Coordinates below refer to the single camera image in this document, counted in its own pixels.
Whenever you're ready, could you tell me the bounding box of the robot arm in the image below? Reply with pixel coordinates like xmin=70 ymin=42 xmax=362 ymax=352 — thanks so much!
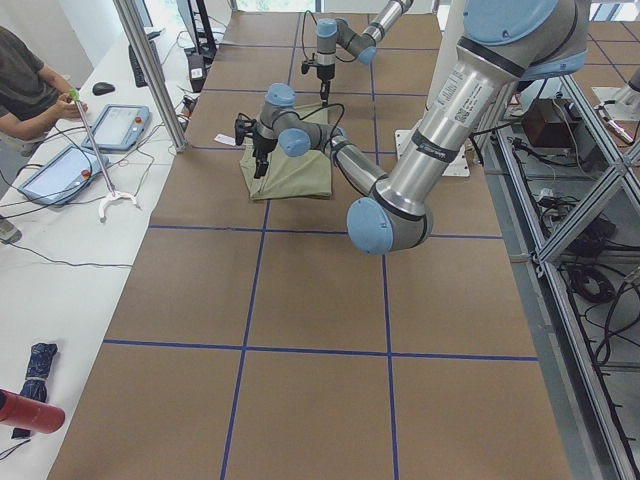
xmin=301 ymin=0 xmax=413 ymax=107
xmin=234 ymin=1 xmax=590 ymax=255

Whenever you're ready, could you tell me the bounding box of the black computer mouse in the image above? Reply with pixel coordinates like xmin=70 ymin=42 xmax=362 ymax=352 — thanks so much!
xmin=92 ymin=82 xmax=115 ymax=96

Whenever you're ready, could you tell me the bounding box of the near teach pendant tablet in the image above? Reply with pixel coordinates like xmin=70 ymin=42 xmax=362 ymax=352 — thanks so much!
xmin=18 ymin=146 xmax=102 ymax=206

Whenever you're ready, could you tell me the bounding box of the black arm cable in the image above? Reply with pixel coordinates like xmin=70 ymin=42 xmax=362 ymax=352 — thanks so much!
xmin=294 ymin=102 xmax=347 ymax=156

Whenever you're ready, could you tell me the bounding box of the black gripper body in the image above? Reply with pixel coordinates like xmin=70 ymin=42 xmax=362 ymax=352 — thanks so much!
xmin=234 ymin=113 xmax=276 ymax=179
xmin=301 ymin=57 xmax=335 ymax=103

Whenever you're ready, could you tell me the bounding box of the seated person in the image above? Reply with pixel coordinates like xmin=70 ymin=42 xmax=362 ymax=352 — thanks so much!
xmin=1 ymin=28 xmax=80 ymax=156

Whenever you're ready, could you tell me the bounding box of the white shirt hang tag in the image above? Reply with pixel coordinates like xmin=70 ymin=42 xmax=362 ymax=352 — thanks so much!
xmin=214 ymin=133 xmax=236 ymax=146

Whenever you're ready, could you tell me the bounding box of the red water bottle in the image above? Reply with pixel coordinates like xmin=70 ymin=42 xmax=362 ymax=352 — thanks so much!
xmin=1 ymin=390 xmax=66 ymax=434

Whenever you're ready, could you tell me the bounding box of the folded dark blue umbrella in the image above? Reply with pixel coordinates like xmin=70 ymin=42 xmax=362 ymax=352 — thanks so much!
xmin=11 ymin=343 xmax=58 ymax=439

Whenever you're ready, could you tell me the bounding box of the teach pendant tablet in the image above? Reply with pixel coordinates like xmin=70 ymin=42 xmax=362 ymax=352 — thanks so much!
xmin=18 ymin=146 xmax=102 ymax=206
xmin=87 ymin=104 xmax=151 ymax=153

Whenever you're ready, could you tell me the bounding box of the far teach pendant tablet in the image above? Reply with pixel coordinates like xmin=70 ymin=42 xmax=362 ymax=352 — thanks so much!
xmin=87 ymin=104 xmax=151 ymax=153

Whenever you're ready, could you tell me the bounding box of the sage green long-sleeve shirt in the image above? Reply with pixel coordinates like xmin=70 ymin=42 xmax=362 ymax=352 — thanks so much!
xmin=234 ymin=113 xmax=332 ymax=200

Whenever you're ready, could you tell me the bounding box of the black keyboard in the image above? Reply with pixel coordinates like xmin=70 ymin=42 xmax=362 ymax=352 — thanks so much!
xmin=127 ymin=37 xmax=160 ymax=89

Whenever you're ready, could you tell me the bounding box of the aluminium frame post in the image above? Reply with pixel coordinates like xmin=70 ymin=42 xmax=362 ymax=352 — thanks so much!
xmin=113 ymin=0 xmax=187 ymax=153

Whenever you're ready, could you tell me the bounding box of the reacher grabber stick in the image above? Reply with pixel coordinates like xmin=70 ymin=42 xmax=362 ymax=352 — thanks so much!
xmin=69 ymin=88 xmax=141 ymax=222

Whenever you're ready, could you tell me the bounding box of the aluminium frame rail structure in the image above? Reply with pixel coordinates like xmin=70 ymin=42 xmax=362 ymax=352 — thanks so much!
xmin=484 ymin=64 xmax=639 ymax=479

